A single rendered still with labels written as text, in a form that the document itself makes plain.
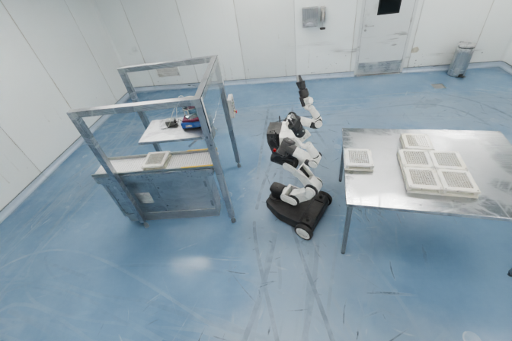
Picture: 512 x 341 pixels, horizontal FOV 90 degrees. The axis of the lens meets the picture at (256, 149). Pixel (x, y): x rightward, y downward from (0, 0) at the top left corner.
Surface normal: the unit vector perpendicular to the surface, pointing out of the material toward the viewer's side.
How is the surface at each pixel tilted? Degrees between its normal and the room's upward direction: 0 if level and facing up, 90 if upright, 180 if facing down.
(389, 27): 90
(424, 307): 0
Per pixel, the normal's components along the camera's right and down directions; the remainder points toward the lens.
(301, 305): -0.12, -0.77
